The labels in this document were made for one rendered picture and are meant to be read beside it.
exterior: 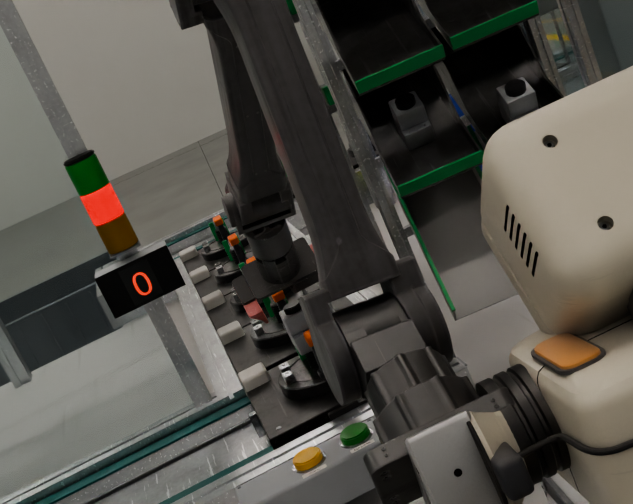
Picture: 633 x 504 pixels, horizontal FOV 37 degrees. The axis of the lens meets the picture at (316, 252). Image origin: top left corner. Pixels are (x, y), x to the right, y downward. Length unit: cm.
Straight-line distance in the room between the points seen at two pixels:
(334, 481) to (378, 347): 52
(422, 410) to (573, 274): 15
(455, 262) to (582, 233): 81
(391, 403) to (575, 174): 22
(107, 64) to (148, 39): 58
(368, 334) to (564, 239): 20
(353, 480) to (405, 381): 55
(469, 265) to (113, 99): 1059
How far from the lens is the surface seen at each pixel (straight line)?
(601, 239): 65
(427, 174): 136
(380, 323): 78
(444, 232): 148
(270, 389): 151
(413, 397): 72
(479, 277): 144
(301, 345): 142
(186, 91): 1191
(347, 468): 126
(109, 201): 147
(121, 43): 1188
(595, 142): 69
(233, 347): 175
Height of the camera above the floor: 155
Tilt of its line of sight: 16 degrees down
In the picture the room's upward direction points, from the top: 24 degrees counter-clockwise
